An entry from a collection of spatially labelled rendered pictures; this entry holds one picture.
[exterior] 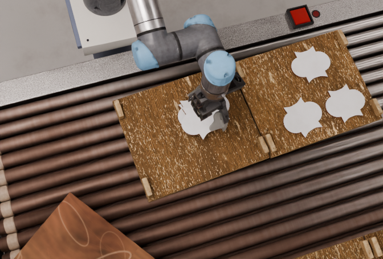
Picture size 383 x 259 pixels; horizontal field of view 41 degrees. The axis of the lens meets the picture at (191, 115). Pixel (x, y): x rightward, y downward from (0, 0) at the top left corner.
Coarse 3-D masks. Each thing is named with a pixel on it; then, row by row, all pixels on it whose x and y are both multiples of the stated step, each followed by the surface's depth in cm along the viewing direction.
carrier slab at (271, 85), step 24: (288, 48) 178; (336, 48) 179; (264, 72) 174; (288, 72) 175; (336, 72) 176; (264, 96) 171; (288, 96) 172; (312, 96) 173; (264, 120) 169; (336, 120) 170; (360, 120) 171; (288, 144) 166
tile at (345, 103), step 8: (344, 88) 173; (336, 96) 172; (344, 96) 172; (352, 96) 173; (360, 96) 173; (328, 104) 171; (336, 104) 171; (344, 104) 171; (352, 104) 172; (360, 104) 172; (328, 112) 170; (336, 112) 170; (344, 112) 171; (352, 112) 171; (360, 112) 171; (344, 120) 170
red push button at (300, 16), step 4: (304, 8) 185; (292, 12) 184; (296, 12) 184; (300, 12) 184; (304, 12) 184; (292, 16) 183; (296, 16) 183; (300, 16) 183; (304, 16) 183; (308, 16) 184; (296, 20) 183; (300, 20) 183; (304, 20) 183; (308, 20) 183; (296, 24) 182
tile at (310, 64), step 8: (312, 48) 177; (296, 56) 176; (304, 56) 176; (312, 56) 176; (320, 56) 177; (296, 64) 175; (304, 64) 175; (312, 64) 175; (320, 64) 176; (328, 64) 176; (296, 72) 174; (304, 72) 174; (312, 72) 174; (320, 72) 175
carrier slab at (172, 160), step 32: (128, 96) 168; (160, 96) 169; (128, 128) 164; (160, 128) 165; (256, 128) 167; (160, 160) 162; (192, 160) 162; (224, 160) 163; (256, 160) 164; (160, 192) 158
